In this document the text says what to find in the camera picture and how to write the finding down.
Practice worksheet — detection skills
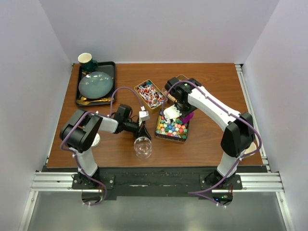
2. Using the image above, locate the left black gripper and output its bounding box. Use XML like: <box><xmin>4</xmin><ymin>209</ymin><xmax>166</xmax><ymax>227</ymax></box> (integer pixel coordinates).
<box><xmin>123</xmin><ymin>117</ymin><xmax>151</xmax><ymax>140</ymax></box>

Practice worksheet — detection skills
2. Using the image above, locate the magenta plastic scoop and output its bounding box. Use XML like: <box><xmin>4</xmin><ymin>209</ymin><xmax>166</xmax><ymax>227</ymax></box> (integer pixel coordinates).
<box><xmin>180</xmin><ymin>112</ymin><xmax>194</xmax><ymax>124</ymax></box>

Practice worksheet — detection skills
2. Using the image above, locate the clear glass jar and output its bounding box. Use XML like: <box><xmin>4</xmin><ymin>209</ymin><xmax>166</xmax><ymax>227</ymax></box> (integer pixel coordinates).
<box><xmin>134</xmin><ymin>137</ymin><xmax>152</xmax><ymax>159</ymax></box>

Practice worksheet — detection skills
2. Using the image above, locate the gold tin of gummy candies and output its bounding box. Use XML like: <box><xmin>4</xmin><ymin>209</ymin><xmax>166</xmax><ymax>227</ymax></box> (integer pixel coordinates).
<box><xmin>162</xmin><ymin>75</ymin><xmax>188</xmax><ymax>103</ymax></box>

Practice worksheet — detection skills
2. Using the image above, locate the gold tin of star candies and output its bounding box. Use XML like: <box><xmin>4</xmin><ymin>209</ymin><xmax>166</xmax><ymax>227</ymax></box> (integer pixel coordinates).
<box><xmin>154</xmin><ymin>111</ymin><xmax>190</xmax><ymax>142</ymax></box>

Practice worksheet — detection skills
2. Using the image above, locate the gold tin of lollipops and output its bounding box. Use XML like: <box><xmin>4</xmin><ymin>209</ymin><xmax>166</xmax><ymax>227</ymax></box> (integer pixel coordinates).
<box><xmin>134</xmin><ymin>79</ymin><xmax>165</xmax><ymax>114</ymax></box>

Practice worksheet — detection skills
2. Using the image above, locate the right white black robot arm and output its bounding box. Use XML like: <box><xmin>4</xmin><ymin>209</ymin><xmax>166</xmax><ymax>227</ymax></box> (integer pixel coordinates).
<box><xmin>162</xmin><ymin>77</ymin><xmax>258</xmax><ymax>189</ymax></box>

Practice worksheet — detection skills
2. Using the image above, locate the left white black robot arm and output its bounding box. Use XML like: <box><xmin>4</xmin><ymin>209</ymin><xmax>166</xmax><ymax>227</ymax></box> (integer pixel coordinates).
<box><xmin>59</xmin><ymin>104</ymin><xmax>151</xmax><ymax>189</ymax></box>

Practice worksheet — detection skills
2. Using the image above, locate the white jar lid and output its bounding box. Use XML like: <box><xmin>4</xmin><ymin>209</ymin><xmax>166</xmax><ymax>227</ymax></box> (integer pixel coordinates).
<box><xmin>91</xmin><ymin>133</ymin><xmax>101</xmax><ymax>148</ymax></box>

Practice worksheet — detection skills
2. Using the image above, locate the teal ceramic plate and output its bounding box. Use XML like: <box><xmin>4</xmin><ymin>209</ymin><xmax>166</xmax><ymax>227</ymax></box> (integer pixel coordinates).
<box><xmin>78</xmin><ymin>72</ymin><xmax>114</xmax><ymax>99</ymax></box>

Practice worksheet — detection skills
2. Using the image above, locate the gold fork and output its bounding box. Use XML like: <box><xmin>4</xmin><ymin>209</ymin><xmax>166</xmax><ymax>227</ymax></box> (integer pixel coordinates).
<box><xmin>76</xmin><ymin>97</ymin><xmax>112</xmax><ymax>105</ymax></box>

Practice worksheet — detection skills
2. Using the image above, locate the black serving tray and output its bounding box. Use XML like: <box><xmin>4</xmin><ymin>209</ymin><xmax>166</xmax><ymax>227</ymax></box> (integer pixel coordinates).
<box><xmin>75</xmin><ymin>61</ymin><xmax>116</xmax><ymax>107</ymax></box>

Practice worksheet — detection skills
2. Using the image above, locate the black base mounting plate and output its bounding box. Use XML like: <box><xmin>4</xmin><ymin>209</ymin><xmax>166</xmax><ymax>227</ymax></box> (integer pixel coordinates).
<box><xmin>71</xmin><ymin>166</ymin><xmax>266</xmax><ymax>200</ymax></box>

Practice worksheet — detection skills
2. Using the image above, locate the yellow mug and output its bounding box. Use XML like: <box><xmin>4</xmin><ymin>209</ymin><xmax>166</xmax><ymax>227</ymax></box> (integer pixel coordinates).
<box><xmin>244</xmin><ymin>142</ymin><xmax>257</xmax><ymax>156</ymax></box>

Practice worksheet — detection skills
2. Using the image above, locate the dark green mug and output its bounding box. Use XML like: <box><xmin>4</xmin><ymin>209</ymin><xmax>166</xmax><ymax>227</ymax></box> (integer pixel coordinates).
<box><xmin>77</xmin><ymin>53</ymin><xmax>99</xmax><ymax>72</ymax></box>

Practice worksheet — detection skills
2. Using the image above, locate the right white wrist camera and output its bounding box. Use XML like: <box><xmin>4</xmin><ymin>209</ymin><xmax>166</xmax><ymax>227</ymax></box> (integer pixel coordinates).
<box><xmin>162</xmin><ymin>105</ymin><xmax>181</xmax><ymax>121</ymax></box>

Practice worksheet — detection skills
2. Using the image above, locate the aluminium frame rail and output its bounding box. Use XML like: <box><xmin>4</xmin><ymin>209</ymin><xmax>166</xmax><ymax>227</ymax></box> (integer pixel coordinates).
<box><xmin>30</xmin><ymin>172</ymin><xmax>284</xmax><ymax>193</ymax></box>

